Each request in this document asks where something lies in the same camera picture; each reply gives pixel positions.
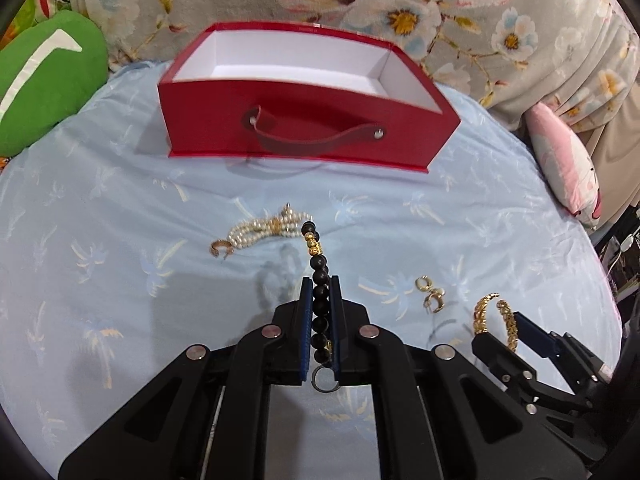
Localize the gold chain cuff bangle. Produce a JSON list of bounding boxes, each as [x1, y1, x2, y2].
[[472, 292, 518, 353]]

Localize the black gold beaded bracelet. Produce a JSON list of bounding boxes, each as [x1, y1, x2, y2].
[[300, 219, 335, 366]]

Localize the silver ring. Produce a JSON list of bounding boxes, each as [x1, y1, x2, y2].
[[310, 364, 342, 394]]

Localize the red open jewelry box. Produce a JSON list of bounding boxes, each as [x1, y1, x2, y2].
[[157, 21, 460, 171]]

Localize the gold hoop earrings pair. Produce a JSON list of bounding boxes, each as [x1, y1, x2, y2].
[[414, 275, 446, 313]]

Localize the gold pearl drop earring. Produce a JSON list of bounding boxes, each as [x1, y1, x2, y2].
[[209, 240, 235, 259]]

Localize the pink pillow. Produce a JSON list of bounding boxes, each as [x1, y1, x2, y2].
[[524, 103, 602, 228]]

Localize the grey floral blanket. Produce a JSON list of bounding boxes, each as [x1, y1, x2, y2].
[[70, 0, 639, 226]]

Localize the green round plush cushion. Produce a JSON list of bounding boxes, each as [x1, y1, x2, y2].
[[1, 11, 108, 157]]

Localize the colourful cartoon bedsheet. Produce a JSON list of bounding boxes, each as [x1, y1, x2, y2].
[[0, 0, 72, 172]]

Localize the white pearl bracelet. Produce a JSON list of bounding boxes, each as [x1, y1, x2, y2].
[[226, 202, 315, 252]]

